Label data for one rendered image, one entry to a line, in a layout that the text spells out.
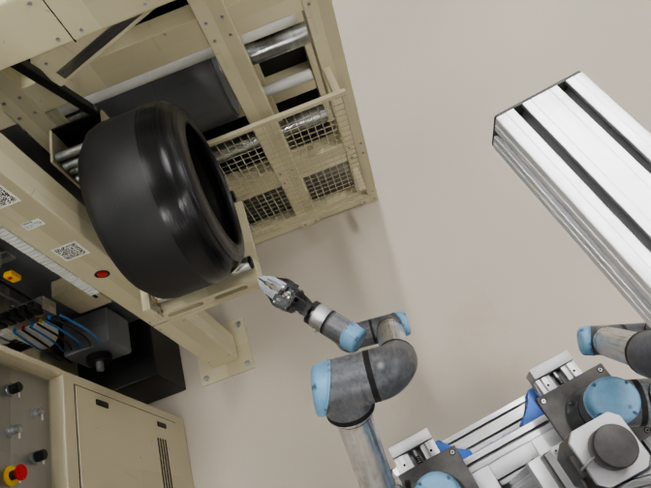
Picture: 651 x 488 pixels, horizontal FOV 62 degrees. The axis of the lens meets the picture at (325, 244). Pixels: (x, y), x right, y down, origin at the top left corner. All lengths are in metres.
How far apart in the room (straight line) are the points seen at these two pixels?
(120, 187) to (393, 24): 2.59
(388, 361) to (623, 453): 0.51
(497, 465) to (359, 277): 1.22
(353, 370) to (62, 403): 1.05
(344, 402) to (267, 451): 1.38
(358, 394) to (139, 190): 0.73
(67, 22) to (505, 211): 2.08
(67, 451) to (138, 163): 0.92
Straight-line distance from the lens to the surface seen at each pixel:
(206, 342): 2.43
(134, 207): 1.44
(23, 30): 1.52
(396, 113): 3.21
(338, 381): 1.20
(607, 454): 0.89
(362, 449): 1.33
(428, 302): 2.60
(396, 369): 1.20
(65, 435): 1.92
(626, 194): 0.49
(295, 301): 1.55
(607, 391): 1.56
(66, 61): 1.74
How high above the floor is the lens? 2.43
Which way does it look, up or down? 60 degrees down
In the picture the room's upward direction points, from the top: 25 degrees counter-clockwise
